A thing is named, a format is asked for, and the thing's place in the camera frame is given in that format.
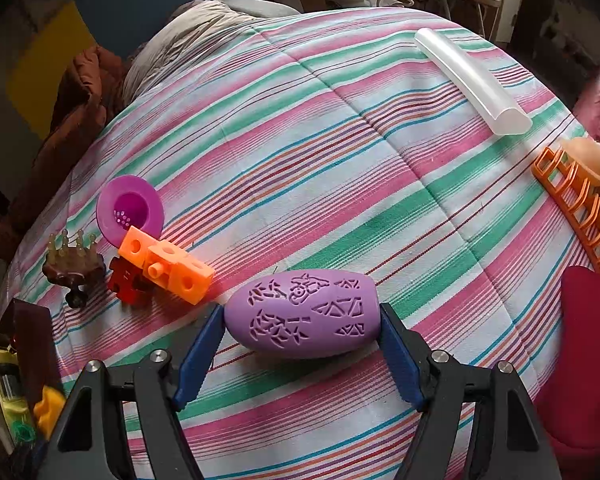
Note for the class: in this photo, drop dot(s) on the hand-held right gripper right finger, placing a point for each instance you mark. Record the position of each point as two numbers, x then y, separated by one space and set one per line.
400 355

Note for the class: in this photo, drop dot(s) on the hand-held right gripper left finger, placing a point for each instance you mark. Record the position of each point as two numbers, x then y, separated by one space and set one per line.
200 360

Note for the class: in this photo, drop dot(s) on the orange connected blocks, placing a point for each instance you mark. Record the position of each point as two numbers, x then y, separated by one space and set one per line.
180 270

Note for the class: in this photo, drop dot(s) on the purple patterned egg-shaped object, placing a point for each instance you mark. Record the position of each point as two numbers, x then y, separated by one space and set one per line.
305 315

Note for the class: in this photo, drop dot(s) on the red puzzle piece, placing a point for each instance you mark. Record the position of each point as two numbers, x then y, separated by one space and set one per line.
125 280

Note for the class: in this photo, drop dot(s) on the brown spiky massager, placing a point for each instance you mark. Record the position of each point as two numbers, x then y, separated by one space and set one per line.
72 265

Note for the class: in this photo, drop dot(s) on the purple strainer cup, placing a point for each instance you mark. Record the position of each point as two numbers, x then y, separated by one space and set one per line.
130 205

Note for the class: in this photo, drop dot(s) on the gold metal tin tray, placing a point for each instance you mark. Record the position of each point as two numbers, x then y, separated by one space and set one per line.
30 340

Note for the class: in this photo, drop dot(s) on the orange plastic rack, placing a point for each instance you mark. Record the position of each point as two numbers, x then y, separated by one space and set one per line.
580 210

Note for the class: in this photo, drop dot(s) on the peach plastic cup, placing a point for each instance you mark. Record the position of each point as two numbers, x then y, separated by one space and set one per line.
585 157

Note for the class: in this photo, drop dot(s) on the translucent white tube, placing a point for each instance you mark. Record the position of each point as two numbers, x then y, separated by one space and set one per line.
470 85

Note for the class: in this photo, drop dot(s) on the brown padded duvet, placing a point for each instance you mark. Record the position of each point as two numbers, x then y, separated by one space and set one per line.
75 110

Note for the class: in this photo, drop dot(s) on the grey quilt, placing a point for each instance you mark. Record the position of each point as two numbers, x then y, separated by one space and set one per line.
180 45

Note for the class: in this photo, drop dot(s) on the grey yellow blue headboard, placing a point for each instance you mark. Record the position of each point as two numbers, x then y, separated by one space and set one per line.
40 60

